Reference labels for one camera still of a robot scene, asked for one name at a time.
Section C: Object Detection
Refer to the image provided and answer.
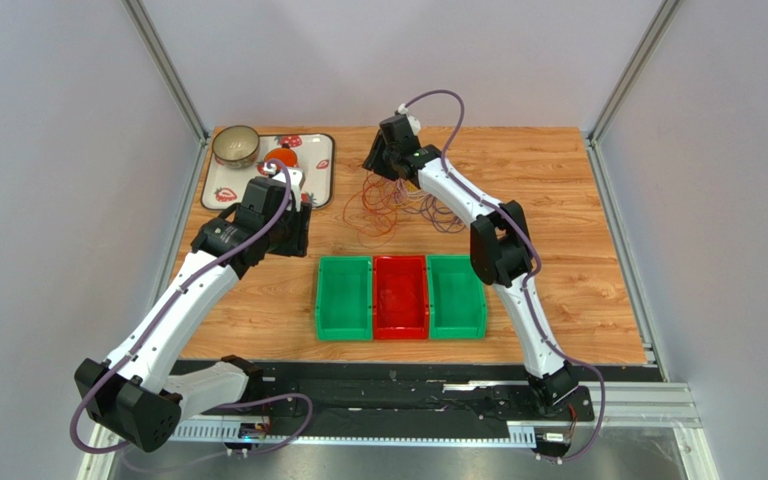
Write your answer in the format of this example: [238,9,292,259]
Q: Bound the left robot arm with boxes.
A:
[74,167,312,452]

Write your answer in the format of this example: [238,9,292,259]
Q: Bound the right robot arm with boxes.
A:
[363,126,579,411]

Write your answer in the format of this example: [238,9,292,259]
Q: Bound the left green plastic bin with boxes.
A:
[314,256,373,341]

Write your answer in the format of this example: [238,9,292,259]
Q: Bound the green plastic bin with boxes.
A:
[426,255,487,340]
[314,256,373,341]

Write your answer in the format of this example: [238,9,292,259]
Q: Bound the orange glass cup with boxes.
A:
[264,147,298,168]

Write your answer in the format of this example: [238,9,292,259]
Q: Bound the white strawberry tray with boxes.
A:
[201,133,335,210]

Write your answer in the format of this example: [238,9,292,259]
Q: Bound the ceramic bowl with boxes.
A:
[212,125,260,169]

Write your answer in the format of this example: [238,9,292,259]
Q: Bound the red plastic bin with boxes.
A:
[373,256,430,340]

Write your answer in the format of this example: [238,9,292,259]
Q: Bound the right green plastic bin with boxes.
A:
[426,255,487,340]

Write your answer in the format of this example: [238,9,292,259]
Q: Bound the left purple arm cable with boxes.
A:
[69,156,315,461]

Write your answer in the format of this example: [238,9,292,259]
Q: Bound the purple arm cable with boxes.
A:
[400,89,606,465]
[69,156,315,461]

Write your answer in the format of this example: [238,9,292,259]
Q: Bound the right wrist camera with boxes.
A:
[379,103,421,156]

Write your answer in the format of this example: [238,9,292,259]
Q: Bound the orange cable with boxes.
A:
[342,172,402,240]

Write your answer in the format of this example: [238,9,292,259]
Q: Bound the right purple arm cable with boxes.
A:
[400,89,606,465]

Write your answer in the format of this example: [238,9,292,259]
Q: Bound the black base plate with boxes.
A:
[198,372,595,427]

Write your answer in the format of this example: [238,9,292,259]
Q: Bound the aluminium frame rail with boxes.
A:
[77,372,721,480]

